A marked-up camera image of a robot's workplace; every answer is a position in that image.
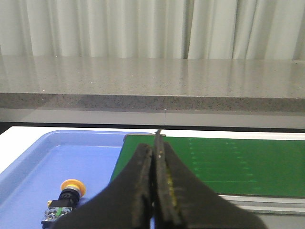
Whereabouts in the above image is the aluminium conveyor frame rail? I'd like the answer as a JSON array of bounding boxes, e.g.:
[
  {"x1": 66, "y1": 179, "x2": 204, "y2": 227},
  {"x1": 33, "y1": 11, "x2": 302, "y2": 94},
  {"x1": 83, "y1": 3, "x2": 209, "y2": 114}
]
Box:
[{"x1": 220, "y1": 195, "x2": 305, "y2": 215}]

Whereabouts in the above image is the white pleated curtain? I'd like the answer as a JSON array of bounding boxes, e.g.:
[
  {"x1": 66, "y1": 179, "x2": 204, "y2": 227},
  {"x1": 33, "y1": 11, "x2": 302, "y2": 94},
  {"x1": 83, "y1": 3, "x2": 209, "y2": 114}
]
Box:
[{"x1": 0, "y1": 0, "x2": 305, "y2": 60}]

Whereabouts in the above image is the green conveyor belt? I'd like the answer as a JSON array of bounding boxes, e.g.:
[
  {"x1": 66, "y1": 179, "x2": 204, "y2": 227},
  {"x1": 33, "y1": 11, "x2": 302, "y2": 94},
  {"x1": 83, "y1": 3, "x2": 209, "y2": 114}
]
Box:
[{"x1": 109, "y1": 135, "x2": 305, "y2": 198}]

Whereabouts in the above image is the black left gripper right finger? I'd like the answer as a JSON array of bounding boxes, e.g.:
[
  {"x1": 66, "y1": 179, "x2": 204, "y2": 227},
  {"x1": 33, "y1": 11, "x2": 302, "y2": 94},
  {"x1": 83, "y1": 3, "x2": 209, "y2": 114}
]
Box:
[{"x1": 153, "y1": 130, "x2": 266, "y2": 229}]

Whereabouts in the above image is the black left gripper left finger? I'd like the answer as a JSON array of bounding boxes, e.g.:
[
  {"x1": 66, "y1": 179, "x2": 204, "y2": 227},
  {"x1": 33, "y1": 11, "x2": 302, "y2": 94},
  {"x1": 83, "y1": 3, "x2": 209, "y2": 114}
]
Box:
[{"x1": 52, "y1": 143, "x2": 153, "y2": 229}]

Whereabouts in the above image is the blue plastic tray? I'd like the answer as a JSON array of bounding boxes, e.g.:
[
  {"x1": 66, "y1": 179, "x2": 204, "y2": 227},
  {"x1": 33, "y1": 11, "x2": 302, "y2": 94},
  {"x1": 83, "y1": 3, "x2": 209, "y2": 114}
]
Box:
[{"x1": 0, "y1": 130, "x2": 155, "y2": 229}]

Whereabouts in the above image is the grey stone counter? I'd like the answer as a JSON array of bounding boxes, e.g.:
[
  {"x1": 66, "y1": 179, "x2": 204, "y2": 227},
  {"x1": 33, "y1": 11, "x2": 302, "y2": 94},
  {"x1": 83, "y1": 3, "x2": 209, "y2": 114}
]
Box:
[{"x1": 0, "y1": 56, "x2": 305, "y2": 129}]

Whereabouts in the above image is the yellow emergency push button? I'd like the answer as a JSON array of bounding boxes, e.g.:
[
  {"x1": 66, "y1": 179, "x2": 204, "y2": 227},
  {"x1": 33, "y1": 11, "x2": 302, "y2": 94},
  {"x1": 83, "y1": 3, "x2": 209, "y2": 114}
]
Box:
[{"x1": 41, "y1": 179, "x2": 86, "y2": 229}]

